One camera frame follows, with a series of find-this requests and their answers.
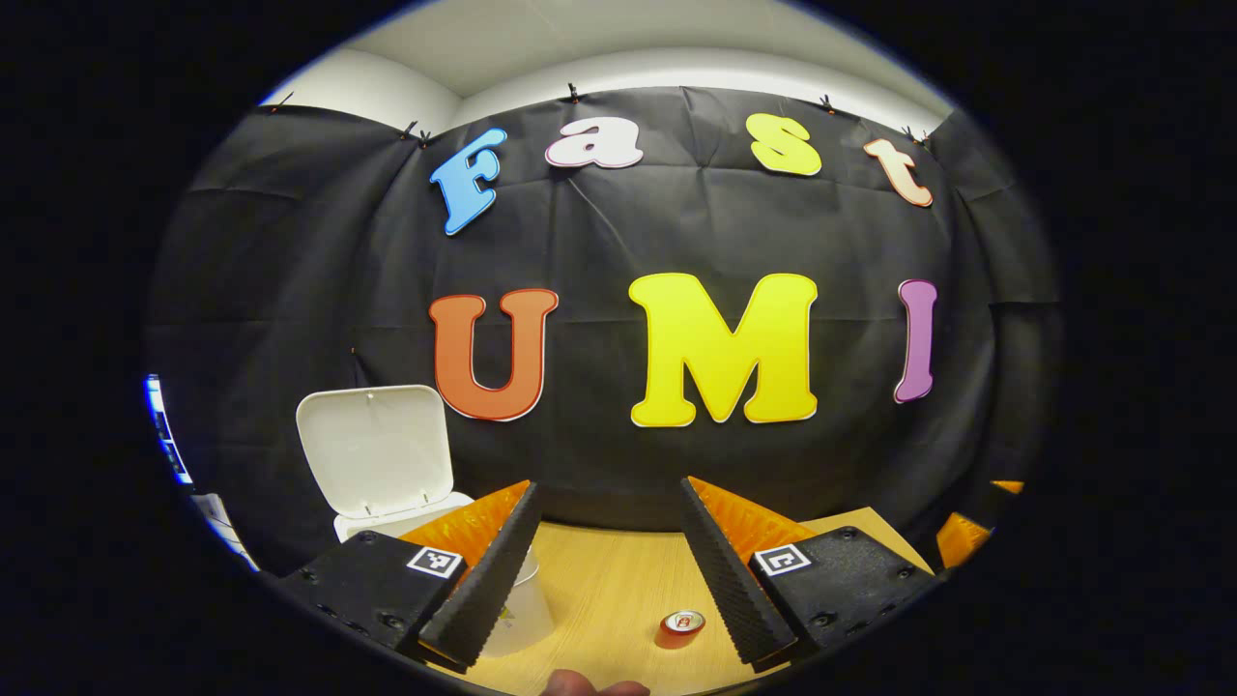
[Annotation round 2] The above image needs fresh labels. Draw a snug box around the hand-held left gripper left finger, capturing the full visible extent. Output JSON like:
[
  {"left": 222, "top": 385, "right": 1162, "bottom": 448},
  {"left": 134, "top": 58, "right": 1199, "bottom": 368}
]
[{"left": 280, "top": 480, "right": 542, "bottom": 675}]

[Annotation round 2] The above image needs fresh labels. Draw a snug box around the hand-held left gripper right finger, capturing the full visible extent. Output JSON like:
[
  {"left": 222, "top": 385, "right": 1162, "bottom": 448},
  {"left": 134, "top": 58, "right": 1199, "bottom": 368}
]
[{"left": 679, "top": 476, "right": 943, "bottom": 675}]

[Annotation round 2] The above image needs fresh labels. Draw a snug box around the orange pop can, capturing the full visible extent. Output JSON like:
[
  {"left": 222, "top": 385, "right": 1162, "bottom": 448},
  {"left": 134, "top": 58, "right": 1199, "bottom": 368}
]
[{"left": 660, "top": 610, "right": 706, "bottom": 650}]

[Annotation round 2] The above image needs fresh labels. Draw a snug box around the white garbage bin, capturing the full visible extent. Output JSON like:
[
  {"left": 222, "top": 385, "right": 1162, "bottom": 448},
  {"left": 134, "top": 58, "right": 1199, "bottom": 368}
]
[{"left": 296, "top": 385, "right": 557, "bottom": 658}]

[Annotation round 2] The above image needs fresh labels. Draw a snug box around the wooden desktop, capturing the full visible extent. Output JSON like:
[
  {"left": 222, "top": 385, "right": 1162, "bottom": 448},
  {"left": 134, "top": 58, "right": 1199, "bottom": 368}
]
[{"left": 425, "top": 506, "right": 934, "bottom": 696}]

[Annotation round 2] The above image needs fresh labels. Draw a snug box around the black backdrop cloth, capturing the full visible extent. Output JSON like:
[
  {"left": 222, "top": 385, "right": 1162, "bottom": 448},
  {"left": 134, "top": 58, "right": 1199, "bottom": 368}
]
[{"left": 145, "top": 85, "right": 1064, "bottom": 581}]

